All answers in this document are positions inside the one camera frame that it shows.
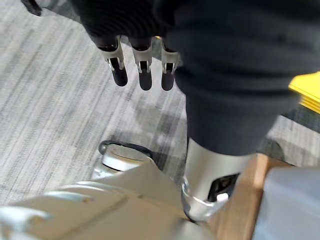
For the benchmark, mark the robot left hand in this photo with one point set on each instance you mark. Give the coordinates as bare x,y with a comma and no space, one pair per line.
225,62

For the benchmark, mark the yellow shelf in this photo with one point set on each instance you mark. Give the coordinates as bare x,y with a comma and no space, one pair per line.
308,90

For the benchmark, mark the brown wooden stand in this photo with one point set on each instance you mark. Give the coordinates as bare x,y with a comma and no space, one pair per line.
240,200

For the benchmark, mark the grey plastic bin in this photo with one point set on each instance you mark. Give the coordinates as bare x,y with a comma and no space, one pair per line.
290,205

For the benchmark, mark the silver robot leg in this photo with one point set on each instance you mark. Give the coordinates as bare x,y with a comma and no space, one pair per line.
120,200

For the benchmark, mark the black object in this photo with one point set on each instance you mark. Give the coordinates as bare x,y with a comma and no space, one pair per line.
32,6

